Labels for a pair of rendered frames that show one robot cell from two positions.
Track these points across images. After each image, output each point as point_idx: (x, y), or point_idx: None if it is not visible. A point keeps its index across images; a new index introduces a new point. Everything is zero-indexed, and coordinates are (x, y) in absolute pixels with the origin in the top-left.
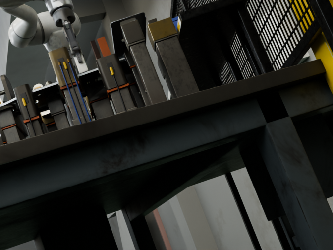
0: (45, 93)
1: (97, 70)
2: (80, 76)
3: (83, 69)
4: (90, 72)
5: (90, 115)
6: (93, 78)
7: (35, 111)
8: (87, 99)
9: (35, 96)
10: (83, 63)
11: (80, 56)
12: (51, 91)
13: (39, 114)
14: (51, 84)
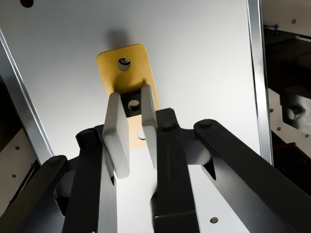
0: (198, 208)
1: (222, 21)
2: (234, 86)
3: (155, 105)
4: (230, 48)
5: (297, 34)
6: (157, 59)
7: (302, 150)
8: (8, 138)
9: (212, 229)
10: (153, 103)
11: (176, 117)
12: (202, 190)
13: (285, 149)
14: (273, 161)
